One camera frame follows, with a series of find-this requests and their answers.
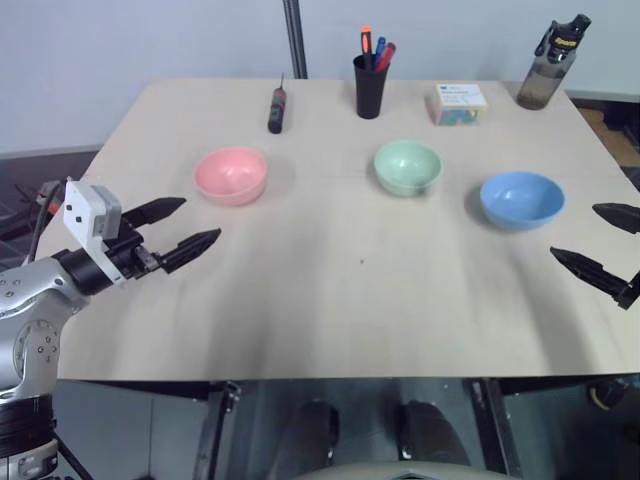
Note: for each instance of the blue bowl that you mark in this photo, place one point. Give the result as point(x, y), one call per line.
point(522, 202)

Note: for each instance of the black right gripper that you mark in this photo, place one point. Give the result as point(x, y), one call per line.
point(632, 295)

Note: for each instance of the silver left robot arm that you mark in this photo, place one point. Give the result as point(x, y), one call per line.
point(30, 300)

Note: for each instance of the black pen holder cup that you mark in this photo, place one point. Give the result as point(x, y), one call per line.
point(370, 92)

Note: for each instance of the clear box of coloured clips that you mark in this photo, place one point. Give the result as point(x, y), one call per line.
point(457, 105)

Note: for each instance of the grey robot torso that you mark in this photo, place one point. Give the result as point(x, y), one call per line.
point(400, 472)

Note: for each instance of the green bowl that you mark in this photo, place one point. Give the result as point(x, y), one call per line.
point(407, 167)

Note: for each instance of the dark translucent water bottle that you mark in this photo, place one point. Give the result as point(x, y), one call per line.
point(547, 65)

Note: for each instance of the red pen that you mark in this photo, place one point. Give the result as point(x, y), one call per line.
point(386, 55)

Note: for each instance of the black screwdriver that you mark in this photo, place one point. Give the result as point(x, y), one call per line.
point(276, 110)

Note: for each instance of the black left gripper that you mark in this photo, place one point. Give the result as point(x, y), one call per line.
point(127, 257)

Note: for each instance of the pink bowl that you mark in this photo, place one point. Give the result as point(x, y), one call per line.
point(231, 175)

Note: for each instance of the aluminium profile post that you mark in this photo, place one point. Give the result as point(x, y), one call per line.
point(295, 35)

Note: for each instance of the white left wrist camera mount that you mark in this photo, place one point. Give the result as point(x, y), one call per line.
point(82, 210)

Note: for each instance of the blue pen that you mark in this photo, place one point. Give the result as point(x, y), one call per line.
point(380, 50)

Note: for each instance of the black table leg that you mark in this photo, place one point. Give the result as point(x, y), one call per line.
point(492, 425)
point(215, 430)

